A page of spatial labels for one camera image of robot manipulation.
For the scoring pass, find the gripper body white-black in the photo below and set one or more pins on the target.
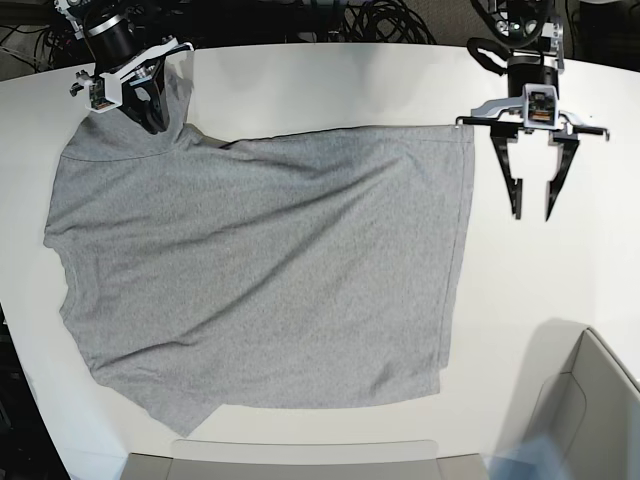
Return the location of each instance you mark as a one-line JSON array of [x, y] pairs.
[[136, 71], [505, 115]]

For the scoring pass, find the grey T-shirt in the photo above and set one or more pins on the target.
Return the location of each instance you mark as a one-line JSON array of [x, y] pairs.
[[310, 271]]

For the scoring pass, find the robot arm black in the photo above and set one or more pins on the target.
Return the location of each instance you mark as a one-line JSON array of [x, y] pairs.
[[114, 33], [527, 48]]

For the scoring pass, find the grey box right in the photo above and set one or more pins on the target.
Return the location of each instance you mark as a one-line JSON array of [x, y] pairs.
[[586, 421]]

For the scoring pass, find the blue blurred object corner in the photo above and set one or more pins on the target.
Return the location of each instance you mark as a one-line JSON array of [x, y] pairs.
[[530, 457]]

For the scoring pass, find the grey tray bottom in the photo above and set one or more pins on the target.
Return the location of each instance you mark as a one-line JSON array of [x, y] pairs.
[[191, 459]]

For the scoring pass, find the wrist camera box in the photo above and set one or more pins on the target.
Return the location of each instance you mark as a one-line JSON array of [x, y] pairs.
[[540, 110], [104, 93]]

